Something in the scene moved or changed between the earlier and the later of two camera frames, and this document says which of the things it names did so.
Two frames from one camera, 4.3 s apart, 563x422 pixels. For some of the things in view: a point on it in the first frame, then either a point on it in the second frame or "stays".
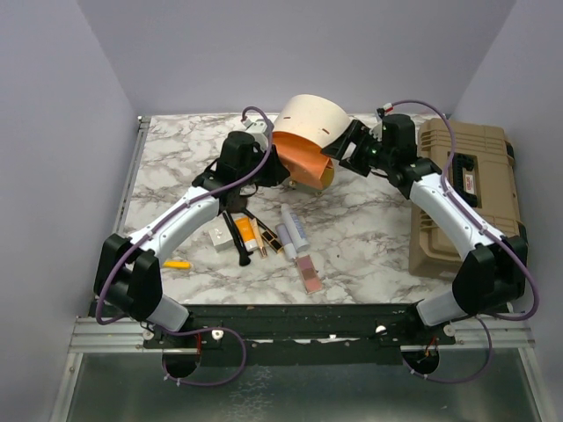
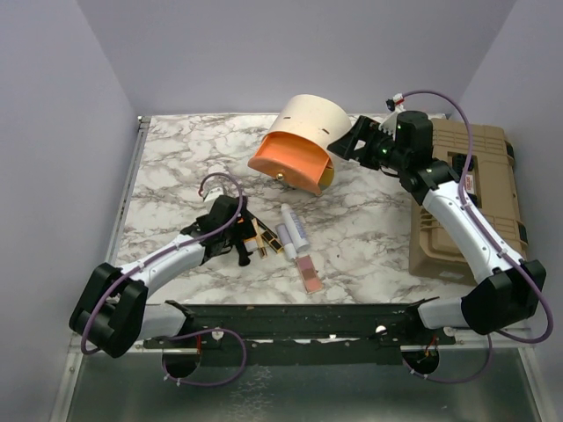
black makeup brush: (244, 259) stays
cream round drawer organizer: (311, 117) stays
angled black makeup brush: (252, 216) stays
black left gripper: (277, 172) to (243, 229)
